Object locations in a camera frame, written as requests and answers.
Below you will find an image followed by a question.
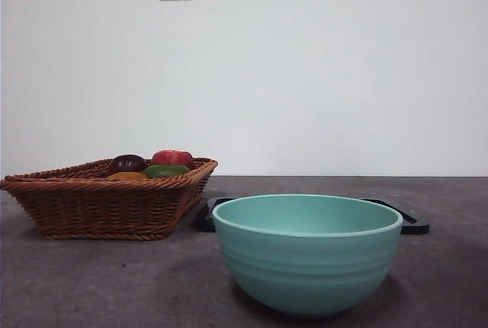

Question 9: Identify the teal ceramic bowl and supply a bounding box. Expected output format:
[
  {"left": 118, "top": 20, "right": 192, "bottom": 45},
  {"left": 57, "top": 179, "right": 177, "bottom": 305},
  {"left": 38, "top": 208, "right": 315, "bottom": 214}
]
[{"left": 211, "top": 193, "right": 404, "bottom": 320}]

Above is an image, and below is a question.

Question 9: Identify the red apple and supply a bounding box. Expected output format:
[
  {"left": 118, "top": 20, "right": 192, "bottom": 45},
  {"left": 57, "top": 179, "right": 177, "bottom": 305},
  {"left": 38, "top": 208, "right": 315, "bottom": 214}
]
[{"left": 151, "top": 149, "right": 194, "bottom": 171}]

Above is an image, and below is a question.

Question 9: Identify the green oval fruit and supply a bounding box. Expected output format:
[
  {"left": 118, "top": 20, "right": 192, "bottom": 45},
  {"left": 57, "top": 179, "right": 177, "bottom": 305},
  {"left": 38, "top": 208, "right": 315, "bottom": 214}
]
[{"left": 142, "top": 164, "right": 191, "bottom": 179}]

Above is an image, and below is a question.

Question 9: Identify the dark rectangular tray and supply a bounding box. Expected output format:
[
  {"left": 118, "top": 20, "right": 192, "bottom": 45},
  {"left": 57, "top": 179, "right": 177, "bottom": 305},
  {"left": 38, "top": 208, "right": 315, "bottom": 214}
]
[{"left": 192, "top": 197, "right": 431, "bottom": 236}]

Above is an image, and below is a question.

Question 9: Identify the dark purple round fruit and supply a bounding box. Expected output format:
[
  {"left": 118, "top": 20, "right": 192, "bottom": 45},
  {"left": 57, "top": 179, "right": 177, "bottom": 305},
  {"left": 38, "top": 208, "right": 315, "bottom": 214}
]
[{"left": 108, "top": 154, "right": 148, "bottom": 175}]

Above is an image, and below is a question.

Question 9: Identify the brown wicker basket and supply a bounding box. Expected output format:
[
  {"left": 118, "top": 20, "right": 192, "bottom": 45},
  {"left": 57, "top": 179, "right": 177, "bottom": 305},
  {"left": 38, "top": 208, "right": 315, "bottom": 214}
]
[{"left": 0, "top": 156, "right": 219, "bottom": 241}]

